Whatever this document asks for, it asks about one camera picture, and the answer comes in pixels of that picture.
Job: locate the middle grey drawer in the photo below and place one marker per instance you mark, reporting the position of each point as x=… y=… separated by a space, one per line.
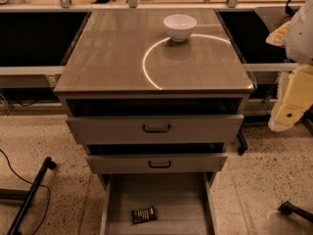
x=121 y=164

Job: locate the white ceramic bowl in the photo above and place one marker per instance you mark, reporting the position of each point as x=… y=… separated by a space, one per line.
x=179 y=27

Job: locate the black floor stand leg left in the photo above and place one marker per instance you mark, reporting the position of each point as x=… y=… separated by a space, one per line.
x=25 y=197

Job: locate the top grey drawer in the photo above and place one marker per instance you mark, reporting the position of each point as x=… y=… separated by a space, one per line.
x=154 y=130

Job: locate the grey drawer cabinet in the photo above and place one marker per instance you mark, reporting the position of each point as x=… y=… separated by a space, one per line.
x=125 y=65

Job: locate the black stand foot right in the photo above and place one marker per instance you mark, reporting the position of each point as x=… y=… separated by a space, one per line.
x=288 y=208

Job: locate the bottom grey drawer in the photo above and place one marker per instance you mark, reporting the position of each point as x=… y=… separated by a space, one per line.
x=182 y=202

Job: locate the black cabinet caster wheel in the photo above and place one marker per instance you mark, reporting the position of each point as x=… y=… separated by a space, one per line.
x=243 y=144

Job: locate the black rxbar chocolate wrapper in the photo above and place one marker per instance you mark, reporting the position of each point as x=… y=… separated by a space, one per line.
x=144 y=215

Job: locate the grey drawer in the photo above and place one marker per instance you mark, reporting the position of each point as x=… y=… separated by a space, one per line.
x=154 y=130
x=182 y=202
x=121 y=164

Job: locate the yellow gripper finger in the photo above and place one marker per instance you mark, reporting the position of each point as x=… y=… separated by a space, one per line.
x=295 y=97

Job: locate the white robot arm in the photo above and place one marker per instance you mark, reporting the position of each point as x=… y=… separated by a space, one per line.
x=296 y=35

